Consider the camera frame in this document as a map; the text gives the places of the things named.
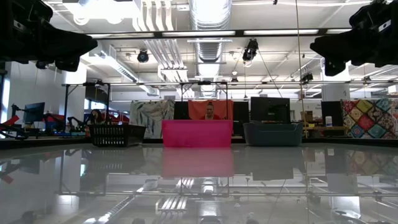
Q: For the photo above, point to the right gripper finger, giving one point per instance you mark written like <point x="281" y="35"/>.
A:
<point x="329" y="46"/>

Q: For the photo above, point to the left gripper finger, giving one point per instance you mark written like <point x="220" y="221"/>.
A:
<point x="81" y="46"/>

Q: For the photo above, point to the black monitor on arm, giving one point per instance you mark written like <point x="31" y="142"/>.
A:
<point x="34" y="112"/>

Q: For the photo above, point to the black ceiling spotlight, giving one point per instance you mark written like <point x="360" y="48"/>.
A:
<point x="250" y="49"/>
<point x="41" y="65"/>
<point x="307" y="76"/>
<point x="143" y="56"/>

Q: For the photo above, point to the person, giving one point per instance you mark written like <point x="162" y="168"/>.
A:
<point x="210" y="112"/>
<point x="96" y="116"/>

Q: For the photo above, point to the white bottle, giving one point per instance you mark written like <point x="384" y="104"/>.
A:
<point x="328" y="121"/>

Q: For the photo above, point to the colourful patchwork quilt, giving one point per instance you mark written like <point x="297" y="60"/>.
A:
<point x="370" y="118"/>

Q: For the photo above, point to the black mesh basket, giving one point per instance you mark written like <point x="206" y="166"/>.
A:
<point x="116" y="135"/>

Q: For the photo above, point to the leaf patterned cloth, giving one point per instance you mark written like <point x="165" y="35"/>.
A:
<point x="150" y="116"/>

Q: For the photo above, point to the teal plastic bin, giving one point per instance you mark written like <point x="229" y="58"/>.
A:
<point x="272" y="135"/>

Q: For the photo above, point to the orange cloth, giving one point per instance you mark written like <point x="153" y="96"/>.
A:
<point x="197" y="107"/>

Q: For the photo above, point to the pink plastic bin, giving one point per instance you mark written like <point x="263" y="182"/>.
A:
<point x="197" y="133"/>

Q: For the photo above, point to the silver ventilation duct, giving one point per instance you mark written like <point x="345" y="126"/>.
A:
<point x="210" y="18"/>

